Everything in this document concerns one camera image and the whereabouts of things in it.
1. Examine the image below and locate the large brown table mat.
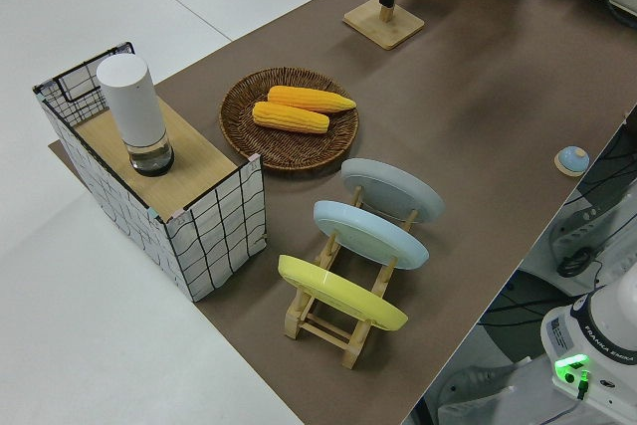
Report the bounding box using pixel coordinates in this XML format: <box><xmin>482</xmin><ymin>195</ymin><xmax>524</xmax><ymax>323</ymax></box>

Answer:
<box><xmin>48</xmin><ymin>0</ymin><xmax>637</xmax><ymax>425</ymax></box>

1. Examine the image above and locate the blue dome bell wooden base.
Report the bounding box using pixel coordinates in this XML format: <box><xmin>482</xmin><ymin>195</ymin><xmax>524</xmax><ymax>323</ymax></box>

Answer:
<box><xmin>554</xmin><ymin>145</ymin><xmax>591</xmax><ymax>177</ymax></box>

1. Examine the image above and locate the brown wicker basket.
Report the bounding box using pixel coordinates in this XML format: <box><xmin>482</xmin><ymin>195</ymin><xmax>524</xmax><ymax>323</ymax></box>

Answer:
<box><xmin>219</xmin><ymin>66</ymin><xmax>360</xmax><ymax>173</ymax></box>

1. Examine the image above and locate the wooden mug tree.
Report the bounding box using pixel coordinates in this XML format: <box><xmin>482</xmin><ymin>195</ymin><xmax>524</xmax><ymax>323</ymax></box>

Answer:
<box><xmin>342</xmin><ymin>0</ymin><xmax>426</xmax><ymax>52</ymax></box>

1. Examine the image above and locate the white cylinder bottle clear base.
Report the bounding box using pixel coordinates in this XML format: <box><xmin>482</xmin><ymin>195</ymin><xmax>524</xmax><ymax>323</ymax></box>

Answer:
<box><xmin>96</xmin><ymin>55</ymin><xmax>175</xmax><ymax>177</ymax></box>

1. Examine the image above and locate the black power plug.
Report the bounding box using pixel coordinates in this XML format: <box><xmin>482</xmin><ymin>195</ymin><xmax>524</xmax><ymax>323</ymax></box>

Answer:
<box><xmin>555</xmin><ymin>247</ymin><xmax>601</xmax><ymax>278</ymax></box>

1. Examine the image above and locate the light blue plate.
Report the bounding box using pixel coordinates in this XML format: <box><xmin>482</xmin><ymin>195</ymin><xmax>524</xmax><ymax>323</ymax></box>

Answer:
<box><xmin>313</xmin><ymin>199</ymin><xmax>430</xmax><ymax>271</ymax></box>

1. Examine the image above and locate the wooden plate rack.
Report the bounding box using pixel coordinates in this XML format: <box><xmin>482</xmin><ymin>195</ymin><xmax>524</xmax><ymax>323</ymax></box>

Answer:
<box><xmin>283</xmin><ymin>184</ymin><xmax>419</xmax><ymax>370</ymax></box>

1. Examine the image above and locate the white power strip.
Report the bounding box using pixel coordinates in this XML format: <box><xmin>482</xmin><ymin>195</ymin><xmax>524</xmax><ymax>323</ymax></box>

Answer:
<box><xmin>546</xmin><ymin>180</ymin><xmax>623</xmax><ymax>267</ymax></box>

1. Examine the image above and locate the grey arm mounting base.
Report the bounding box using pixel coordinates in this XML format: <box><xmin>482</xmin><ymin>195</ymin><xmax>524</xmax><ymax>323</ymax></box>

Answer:
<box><xmin>412</xmin><ymin>354</ymin><xmax>563</xmax><ymax>425</ymax></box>

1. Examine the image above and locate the wire grid box with board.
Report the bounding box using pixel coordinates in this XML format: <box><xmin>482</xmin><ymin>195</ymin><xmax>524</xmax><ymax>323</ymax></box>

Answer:
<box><xmin>32</xmin><ymin>41</ymin><xmax>270</xmax><ymax>303</ymax></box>

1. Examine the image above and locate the yellow plate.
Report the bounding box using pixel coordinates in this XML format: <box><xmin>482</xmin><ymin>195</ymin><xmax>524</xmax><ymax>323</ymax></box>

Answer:
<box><xmin>277</xmin><ymin>254</ymin><xmax>410</xmax><ymax>331</ymax></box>

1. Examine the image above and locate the grey plate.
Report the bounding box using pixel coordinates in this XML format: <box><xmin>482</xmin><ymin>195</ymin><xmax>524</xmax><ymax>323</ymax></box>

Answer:
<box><xmin>340</xmin><ymin>157</ymin><xmax>445</xmax><ymax>226</ymax></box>

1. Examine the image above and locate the yellow corn cob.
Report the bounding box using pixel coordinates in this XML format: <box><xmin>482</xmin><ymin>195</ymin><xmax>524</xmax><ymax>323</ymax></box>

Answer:
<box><xmin>267</xmin><ymin>86</ymin><xmax>358</xmax><ymax>114</ymax></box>
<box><xmin>252</xmin><ymin>101</ymin><xmax>331</xmax><ymax>135</ymax></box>

